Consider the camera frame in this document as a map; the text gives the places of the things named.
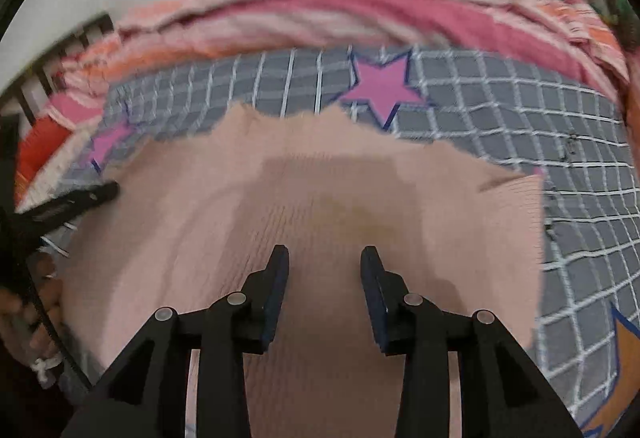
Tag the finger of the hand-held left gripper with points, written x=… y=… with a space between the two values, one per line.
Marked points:
x=70 y=210

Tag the dark wooden bed frame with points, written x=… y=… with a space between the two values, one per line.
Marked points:
x=55 y=53

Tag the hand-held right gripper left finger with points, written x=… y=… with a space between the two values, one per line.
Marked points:
x=277 y=288

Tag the pink ribbed sweater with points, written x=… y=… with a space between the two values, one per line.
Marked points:
x=300 y=198

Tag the grey checked blanket with stars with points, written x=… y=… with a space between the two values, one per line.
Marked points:
x=550 y=128

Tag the pink orange striped quilt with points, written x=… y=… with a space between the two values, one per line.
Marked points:
x=350 y=8

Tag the red embroidered pillow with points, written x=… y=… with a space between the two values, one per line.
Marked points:
x=37 y=148

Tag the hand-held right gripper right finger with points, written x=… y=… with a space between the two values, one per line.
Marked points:
x=372 y=293

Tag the person's left hand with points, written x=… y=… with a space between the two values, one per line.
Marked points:
x=47 y=313

